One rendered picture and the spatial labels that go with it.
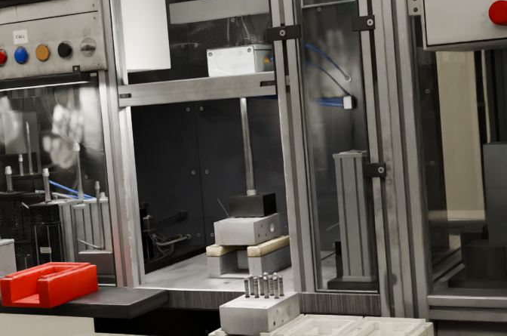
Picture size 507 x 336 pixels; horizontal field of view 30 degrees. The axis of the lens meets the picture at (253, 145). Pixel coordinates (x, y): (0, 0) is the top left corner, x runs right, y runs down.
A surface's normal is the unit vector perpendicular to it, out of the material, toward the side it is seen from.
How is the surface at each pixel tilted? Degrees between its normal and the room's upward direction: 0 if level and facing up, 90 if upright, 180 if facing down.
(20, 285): 91
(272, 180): 90
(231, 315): 90
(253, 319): 90
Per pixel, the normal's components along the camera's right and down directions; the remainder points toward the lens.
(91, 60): -0.46, 0.08
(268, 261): 0.88, -0.05
